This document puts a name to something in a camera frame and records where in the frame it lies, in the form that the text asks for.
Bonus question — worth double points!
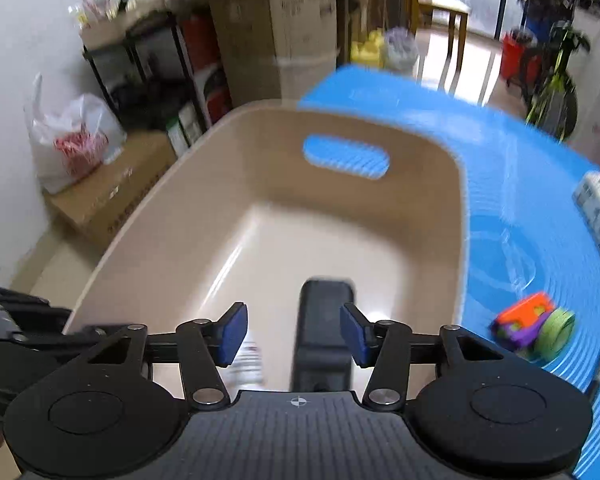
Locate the orange purple toy block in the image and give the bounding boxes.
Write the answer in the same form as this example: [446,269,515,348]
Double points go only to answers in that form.
[490,292,556,356]

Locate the red bucket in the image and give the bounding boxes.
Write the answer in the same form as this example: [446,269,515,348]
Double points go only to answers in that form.
[500,30,541,83]

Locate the red cylinder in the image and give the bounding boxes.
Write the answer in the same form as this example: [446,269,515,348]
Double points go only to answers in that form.
[180,12,231,121]

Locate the black rectangular box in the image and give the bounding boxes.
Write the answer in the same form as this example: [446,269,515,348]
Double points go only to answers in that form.
[290,277,357,393]

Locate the white medicine bottle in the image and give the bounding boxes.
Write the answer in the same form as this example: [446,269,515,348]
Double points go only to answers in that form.
[227,342,266,391]

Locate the large cardboard box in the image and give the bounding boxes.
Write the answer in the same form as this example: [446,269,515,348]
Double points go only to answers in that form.
[210,0,340,106]

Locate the white plastic bag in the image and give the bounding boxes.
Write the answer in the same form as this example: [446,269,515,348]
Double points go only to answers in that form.
[24,74,128,195]

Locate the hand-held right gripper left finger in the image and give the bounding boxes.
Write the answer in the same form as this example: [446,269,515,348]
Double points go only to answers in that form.
[72,302,248,408]

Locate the bicycle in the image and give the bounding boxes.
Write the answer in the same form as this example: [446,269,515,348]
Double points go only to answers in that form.
[520,22,591,141]

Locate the wooden stool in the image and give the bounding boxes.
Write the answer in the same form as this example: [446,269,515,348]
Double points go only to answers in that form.
[417,0,472,61]

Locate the flat cardboard box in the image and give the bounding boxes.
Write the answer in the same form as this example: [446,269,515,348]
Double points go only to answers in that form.
[45,130,178,248]

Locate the black metal rack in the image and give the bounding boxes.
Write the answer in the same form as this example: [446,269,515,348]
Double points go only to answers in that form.
[82,12,213,133]

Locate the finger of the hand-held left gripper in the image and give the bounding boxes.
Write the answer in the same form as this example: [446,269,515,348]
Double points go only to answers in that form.
[0,282,98,356]

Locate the green round tin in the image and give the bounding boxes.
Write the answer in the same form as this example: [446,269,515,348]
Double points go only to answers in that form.
[535,307,577,361]

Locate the blue mat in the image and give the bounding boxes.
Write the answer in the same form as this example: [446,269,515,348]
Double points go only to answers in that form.
[297,65,600,480]

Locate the yellow packets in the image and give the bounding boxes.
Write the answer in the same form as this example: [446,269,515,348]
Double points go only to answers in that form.
[351,30,387,66]

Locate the beige plastic basin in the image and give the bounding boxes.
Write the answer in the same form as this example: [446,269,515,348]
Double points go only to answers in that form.
[62,100,473,393]

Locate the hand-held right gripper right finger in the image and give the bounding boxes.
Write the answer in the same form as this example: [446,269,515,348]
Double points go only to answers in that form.
[340,303,517,408]

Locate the open cardboard box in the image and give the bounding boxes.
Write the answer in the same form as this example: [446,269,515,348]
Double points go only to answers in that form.
[79,5,173,50]

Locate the clear plastic bag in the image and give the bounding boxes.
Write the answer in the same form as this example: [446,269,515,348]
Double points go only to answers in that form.
[382,27,420,77]

